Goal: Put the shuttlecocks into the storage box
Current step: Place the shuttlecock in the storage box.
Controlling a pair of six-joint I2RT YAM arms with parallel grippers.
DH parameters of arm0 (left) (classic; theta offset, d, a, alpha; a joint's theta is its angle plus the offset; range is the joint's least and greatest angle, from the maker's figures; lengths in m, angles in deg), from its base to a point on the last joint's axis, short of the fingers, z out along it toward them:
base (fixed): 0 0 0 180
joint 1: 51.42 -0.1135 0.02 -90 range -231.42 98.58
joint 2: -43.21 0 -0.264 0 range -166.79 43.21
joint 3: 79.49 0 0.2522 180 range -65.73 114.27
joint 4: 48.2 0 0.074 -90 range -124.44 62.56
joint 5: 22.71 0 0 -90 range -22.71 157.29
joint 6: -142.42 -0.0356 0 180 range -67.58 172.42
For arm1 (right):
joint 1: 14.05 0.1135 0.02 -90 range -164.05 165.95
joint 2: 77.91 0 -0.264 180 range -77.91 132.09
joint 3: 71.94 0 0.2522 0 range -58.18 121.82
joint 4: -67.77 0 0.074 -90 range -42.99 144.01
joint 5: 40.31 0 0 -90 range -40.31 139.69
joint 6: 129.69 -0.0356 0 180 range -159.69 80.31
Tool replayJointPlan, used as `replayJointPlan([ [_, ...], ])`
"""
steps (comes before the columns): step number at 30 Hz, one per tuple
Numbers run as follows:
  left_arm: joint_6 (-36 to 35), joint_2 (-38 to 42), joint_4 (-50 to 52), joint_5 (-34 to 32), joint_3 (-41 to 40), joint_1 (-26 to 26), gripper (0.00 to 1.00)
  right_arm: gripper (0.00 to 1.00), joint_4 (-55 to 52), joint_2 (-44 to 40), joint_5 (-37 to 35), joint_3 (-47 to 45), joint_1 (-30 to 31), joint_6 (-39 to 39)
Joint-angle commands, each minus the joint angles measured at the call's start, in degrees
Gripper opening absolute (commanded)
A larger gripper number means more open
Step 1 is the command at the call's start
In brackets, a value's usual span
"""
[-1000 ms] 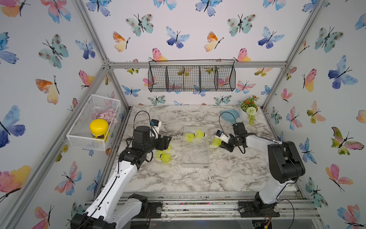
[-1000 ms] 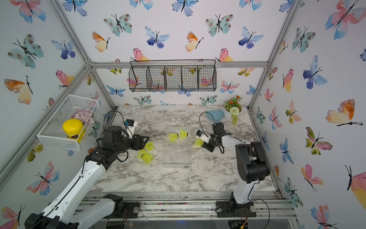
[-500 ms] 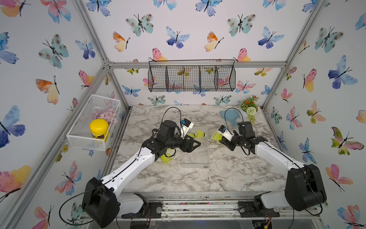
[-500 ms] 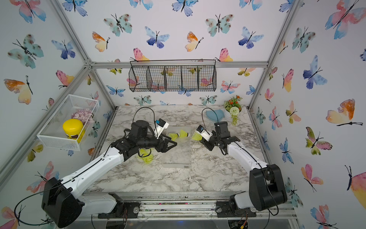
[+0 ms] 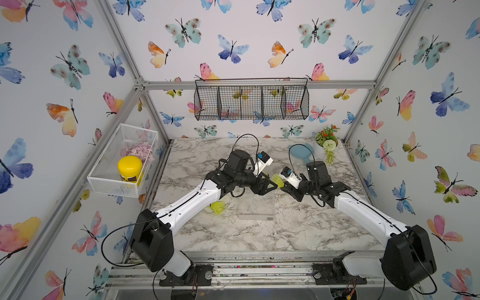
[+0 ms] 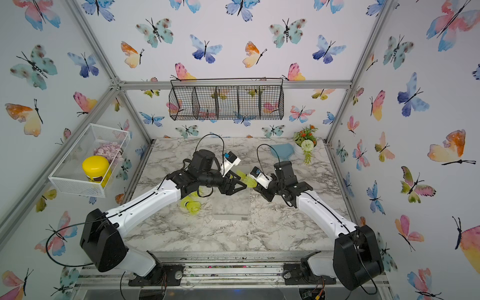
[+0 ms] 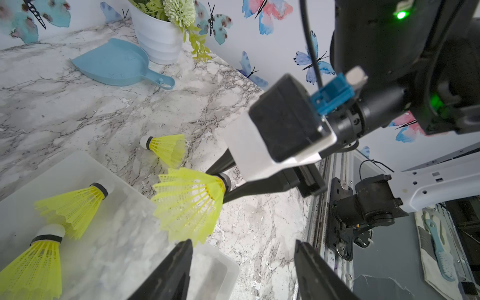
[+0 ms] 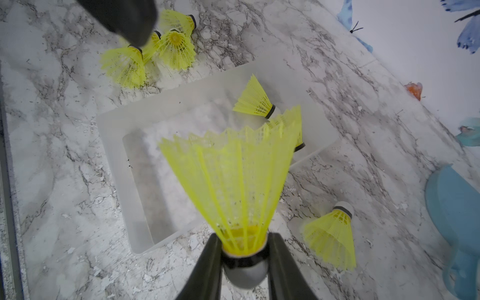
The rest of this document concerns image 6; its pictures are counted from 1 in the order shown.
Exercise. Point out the translucent plastic storage box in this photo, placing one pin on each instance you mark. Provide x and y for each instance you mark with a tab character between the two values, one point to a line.
231	208

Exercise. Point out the pink flower ball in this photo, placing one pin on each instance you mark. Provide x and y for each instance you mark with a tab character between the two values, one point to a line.
112	151

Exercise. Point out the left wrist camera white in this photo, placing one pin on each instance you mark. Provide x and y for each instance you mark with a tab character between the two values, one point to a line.
229	160

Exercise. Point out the white potted artificial plant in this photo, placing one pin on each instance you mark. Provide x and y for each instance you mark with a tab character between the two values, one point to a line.
307	141

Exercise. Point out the black wire wall basket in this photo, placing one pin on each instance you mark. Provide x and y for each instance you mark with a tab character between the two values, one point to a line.
231	99

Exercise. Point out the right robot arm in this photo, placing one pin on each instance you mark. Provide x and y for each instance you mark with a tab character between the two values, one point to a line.
356	258

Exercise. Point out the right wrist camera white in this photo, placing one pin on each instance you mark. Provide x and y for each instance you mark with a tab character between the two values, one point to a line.
260	177

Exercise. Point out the light blue dustpan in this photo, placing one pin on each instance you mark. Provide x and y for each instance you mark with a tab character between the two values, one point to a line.
283	152

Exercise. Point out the yellow shuttlecock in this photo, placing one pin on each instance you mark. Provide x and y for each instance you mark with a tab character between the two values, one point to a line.
247	179
194	195
191	205

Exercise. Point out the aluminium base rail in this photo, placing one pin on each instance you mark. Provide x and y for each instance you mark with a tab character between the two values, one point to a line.
250	269

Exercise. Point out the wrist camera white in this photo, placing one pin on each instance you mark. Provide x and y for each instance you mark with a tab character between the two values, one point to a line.
260	177
229	160

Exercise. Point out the yellow lidded jar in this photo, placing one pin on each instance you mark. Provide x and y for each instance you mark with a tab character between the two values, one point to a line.
97	169

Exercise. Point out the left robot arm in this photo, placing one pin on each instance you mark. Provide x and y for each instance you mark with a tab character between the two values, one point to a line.
103	236

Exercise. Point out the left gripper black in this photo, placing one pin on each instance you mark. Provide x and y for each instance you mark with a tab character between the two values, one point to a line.
229	189

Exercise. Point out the white mesh wall basket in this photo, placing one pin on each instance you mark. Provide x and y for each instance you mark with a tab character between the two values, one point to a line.
69	177

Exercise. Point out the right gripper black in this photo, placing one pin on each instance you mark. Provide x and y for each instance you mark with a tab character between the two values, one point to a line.
264	192

